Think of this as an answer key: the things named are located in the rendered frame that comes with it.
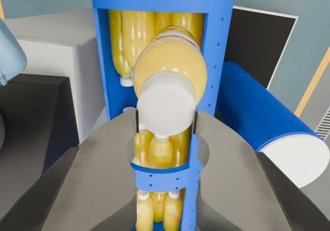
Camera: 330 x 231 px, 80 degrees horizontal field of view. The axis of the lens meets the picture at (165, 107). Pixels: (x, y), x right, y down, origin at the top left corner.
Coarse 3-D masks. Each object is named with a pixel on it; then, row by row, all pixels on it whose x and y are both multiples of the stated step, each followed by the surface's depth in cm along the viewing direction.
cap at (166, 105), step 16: (160, 80) 13; (176, 80) 13; (144, 96) 12; (160, 96) 12; (176, 96) 12; (192, 96) 13; (144, 112) 13; (160, 112) 13; (176, 112) 13; (192, 112) 13; (160, 128) 13; (176, 128) 13
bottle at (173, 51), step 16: (160, 32) 23; (176, 32) 21; (144, 48) 18; (160, 48) 16; (176, 48) 16; (192, 48) 17; (144, 64) 16; (160, 64) 15; (176, 64) 15; (192, 64) 15; (144, 80) 15; (192, 80) 15
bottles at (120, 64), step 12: (108, 12) 44; (120, 12) 43; (156, 12) 42; (168, 12) 43; (120, 24) 44; (156, 24) 44; (168, 24) 44; (120, 36) 45; (120, 48) 47; (120, 60) 48; (120, 72) 50; (132, 84) 53; (180, 192) 73; (156, 204) 73; (156, 216) 76
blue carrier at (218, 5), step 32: (96, 0) 34; (128, 0) 30; (160, 0) 29; (192, 0) 30; (224, 0) 33; (96, 32) 41; (224, 32) 37; (128, 96) 62; (192, 128) 43; (192, 160) 48; (160, 192) 49; (192, 192) 55; (160, 224) 82; (192, 224) 65
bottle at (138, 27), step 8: (128, 16) 38; (136, 16) 38; (144, 16) 38; (152, 16) 40; (128, 24) 39; (136, 24) 39; (144, 24) 39; (152, 24) 40; (128, 32) 40; (136, 32) 40; (144, 32) 40; (152, 32) 41; (128, 40) 41; (136, 40) 40; (144, 40) 41; (128, 48) 42; (136, 48) 41; (128, 56) 43; (136, 56) 42
